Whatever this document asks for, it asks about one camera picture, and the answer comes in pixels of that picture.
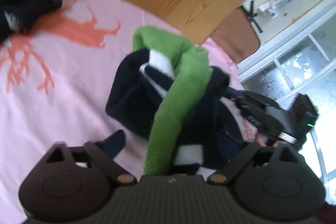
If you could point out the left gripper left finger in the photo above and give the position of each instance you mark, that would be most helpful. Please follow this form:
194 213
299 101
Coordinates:
91 164

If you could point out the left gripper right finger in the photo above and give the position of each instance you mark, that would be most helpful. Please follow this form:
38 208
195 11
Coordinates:
252 155

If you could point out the green navy white knit sweater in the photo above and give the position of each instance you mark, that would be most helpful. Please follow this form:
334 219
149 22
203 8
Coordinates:
166 92

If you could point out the white framed glass door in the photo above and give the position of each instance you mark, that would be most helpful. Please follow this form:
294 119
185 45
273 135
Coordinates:
301 59

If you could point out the pink bedsheet with coral deer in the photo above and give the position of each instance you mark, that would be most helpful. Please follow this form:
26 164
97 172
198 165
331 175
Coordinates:
55 84

